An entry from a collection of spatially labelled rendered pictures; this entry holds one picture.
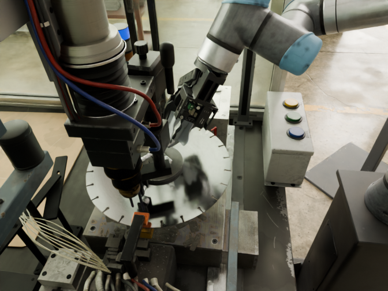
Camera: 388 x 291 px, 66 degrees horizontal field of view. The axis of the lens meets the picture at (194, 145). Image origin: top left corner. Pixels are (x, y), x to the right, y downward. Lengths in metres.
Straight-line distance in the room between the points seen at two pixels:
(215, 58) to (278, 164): 0.40
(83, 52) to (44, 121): 0.97
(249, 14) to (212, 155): 0.32
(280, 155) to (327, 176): 1.22
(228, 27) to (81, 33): 0.31
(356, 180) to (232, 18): 0.65
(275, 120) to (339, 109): 1.76
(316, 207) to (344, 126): 0.82
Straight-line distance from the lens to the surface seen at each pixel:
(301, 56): 0.57
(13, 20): 0.32
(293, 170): 0.89
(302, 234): 1.76
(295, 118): 0.92
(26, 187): 0.63
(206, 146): 0.73
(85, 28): 0.33
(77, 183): 1.00
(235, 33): 0.57
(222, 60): 0.58
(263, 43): 0.57
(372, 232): 0.93
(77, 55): 0.33
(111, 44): 0.33
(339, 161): 2.16
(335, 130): 2.43
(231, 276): 0.50
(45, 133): 1.22
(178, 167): 0.67
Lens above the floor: 1.45
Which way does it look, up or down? 43 degrees down
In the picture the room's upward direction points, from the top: 2 degrees counter-clockwise
